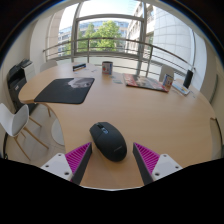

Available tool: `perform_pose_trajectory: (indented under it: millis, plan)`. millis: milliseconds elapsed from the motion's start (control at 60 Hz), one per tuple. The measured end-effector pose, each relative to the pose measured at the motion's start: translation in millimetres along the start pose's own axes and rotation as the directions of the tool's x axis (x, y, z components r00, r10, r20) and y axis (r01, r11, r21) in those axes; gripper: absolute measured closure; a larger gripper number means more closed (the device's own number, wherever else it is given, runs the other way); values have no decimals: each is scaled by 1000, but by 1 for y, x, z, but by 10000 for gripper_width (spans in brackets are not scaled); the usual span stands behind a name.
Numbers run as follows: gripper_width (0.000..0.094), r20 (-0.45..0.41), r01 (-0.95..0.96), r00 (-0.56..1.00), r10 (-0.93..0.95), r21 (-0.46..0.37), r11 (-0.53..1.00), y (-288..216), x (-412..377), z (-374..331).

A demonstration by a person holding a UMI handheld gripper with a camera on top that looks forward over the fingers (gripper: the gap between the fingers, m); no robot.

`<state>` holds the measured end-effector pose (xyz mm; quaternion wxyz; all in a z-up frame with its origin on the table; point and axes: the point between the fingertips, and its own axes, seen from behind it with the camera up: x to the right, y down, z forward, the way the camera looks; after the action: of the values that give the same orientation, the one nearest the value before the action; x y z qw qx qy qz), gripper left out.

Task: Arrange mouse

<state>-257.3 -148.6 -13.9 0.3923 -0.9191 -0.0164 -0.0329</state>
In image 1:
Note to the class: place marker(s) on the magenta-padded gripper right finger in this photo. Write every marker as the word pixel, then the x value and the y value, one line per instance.
pixel 148 159

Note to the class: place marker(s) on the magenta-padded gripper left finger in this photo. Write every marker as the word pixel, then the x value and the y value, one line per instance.
pixel 78 158

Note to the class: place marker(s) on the black computer mouse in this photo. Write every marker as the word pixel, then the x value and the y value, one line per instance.
pixel 109 141

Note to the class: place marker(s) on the black mouse pad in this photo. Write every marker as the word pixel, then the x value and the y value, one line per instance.
pixel 60 90

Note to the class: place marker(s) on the white chair with wooden legs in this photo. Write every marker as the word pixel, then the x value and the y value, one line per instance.
pixel 13 121

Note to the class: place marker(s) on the small printed booklet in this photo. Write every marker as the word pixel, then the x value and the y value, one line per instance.
pixel 181 89

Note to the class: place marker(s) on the red magazine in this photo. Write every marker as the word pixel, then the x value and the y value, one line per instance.
pixel 141 82

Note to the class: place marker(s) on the small standing picture card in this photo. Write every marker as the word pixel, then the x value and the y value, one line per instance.
pixel 168 81

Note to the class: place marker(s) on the black standing device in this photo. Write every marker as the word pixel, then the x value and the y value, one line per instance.
pixel 188 79

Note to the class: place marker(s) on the black whiteboard eraser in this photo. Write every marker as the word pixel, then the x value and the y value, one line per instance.
pixel 79 67

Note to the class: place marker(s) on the black and white printer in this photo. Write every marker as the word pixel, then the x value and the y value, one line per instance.
pixel 16 83

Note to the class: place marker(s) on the metal balcony railing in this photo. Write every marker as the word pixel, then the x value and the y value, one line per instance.
pixel 116 39

